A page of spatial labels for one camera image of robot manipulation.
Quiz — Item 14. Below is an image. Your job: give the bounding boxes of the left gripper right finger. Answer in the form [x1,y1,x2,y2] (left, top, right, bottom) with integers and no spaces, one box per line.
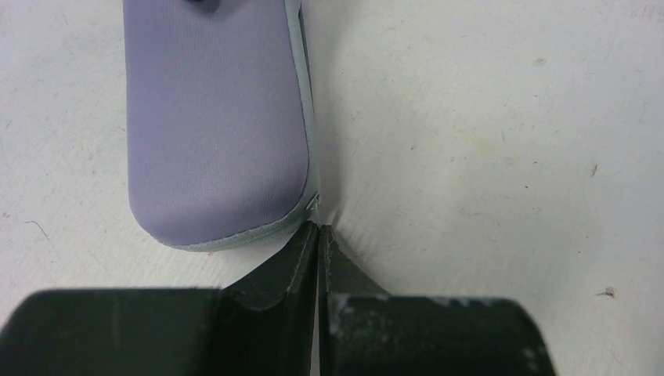
[319,226,555,375]

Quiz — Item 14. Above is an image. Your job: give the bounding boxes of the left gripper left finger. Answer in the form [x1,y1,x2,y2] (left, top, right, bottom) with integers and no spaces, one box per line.
[1,222,318,375]

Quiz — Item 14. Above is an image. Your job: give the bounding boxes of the lavender umbrella case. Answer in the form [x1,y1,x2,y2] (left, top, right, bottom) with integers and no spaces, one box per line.
[123,1,319,250]

